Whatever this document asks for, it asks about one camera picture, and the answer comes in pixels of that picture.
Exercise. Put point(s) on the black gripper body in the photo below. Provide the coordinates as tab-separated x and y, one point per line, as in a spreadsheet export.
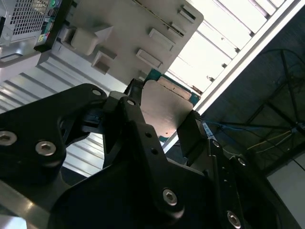
107	202

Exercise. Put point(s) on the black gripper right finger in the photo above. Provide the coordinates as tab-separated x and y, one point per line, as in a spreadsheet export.
190	138

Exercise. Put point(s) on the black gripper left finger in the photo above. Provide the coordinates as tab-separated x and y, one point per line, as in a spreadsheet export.
35	124

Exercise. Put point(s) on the silver CPU green edge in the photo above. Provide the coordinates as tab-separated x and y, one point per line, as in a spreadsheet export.
164	112

